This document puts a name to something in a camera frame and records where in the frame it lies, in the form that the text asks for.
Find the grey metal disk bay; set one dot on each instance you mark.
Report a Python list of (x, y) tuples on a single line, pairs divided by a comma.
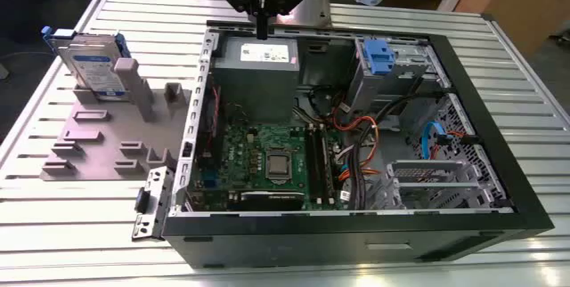
[(428, 185)]

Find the wooden cabinet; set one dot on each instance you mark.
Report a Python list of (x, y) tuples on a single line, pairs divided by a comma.
[(525, 0)]

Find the green motherboard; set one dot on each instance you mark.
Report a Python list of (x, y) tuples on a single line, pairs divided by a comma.
[(242, 153)]

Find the grey power supply unit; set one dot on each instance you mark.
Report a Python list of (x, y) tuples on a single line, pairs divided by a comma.
[(254, 80)]

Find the grey plastic parts rack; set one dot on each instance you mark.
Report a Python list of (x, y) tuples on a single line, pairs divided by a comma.
[(111, 140)]

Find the black open PC case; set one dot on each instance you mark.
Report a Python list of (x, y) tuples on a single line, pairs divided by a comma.
[(312, 243)]

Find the metal expansion slot bracket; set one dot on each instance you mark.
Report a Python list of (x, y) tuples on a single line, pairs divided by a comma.
[(155, 200)]

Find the black RAM stick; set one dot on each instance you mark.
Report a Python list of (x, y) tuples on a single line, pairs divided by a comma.
[(328, 167)]

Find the black graphics card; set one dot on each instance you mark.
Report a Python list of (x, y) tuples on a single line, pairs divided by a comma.
[(272, 199)]

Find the silver CPU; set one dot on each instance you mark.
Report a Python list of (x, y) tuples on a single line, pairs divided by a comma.
[(280, 166)]

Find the blue plastic drive latch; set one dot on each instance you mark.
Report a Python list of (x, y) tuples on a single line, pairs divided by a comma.
[(378, 56)]

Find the grey metal drive cage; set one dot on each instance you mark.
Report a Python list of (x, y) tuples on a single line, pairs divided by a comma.
[(401, 80)]

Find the hard disk in blue carrier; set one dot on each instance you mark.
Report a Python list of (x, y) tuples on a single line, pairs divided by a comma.
[(95, 70)]

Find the blue black bracket tab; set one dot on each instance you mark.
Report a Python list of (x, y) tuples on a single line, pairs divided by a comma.
[(142, 198)]

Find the black chair base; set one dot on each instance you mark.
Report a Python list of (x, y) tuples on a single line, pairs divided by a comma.
[(563, 35)]

